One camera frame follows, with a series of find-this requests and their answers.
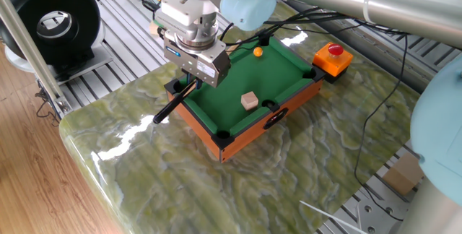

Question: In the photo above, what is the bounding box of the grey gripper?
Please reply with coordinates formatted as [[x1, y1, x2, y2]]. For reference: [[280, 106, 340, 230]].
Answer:
[[163, 32, 232, 90]]

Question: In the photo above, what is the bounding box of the wooden pool cue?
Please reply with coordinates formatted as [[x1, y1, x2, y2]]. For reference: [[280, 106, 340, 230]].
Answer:
[[152, 38, 242, 125]]

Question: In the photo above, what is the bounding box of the mini green pool table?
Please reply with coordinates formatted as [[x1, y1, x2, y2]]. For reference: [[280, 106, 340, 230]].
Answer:
[[164, 27, 326, 164]]

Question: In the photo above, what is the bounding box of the light wooden cube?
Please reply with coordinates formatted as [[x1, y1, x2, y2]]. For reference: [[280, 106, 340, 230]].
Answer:
[[240, 90, 260, 112]]

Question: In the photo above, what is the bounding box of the orange emergency stop button box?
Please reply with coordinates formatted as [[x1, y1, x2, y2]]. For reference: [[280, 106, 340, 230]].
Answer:
[[312, 42, 354, 85]]

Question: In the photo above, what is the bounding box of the black round blower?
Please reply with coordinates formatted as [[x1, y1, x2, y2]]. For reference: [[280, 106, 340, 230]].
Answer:
[[0, 0, 102, 65]]

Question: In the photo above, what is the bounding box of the brown cardboard block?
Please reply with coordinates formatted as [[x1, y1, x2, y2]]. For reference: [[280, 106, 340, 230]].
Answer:
[[382, 152, 425, 196]]

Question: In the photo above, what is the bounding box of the aluminium mounting plate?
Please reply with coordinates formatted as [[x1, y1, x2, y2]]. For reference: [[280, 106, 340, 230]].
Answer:
[[357, 199, 411, 234]]

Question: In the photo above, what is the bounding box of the metal blower base plate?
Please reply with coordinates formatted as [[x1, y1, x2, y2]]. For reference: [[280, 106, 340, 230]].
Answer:
[[5, 22, 115, 85]]

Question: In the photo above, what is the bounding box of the black cable bundle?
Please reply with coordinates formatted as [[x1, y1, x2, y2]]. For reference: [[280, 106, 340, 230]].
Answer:
[[219, 8, 409, 47]]

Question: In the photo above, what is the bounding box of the aluminium frame profile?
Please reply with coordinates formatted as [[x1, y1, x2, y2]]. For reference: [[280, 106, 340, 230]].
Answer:
[[0, 0, 73, 116]]

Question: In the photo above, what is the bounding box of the long thin black cable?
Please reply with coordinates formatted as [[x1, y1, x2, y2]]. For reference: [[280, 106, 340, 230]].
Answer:
[[353, 33, 409, 222]]

